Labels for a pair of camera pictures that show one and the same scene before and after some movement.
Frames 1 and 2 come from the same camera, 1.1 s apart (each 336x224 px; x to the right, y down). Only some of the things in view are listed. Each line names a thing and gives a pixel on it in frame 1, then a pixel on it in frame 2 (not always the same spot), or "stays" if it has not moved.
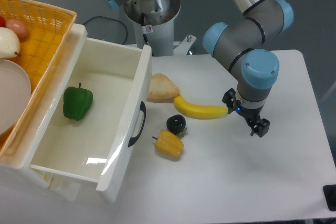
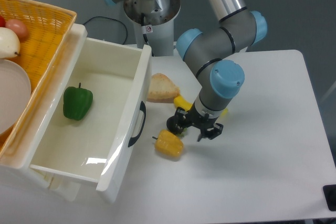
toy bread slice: (162, 89) stays
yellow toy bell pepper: (168, 143) stays
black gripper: (252, 115) → (202, 123)
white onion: (10, 46) stays
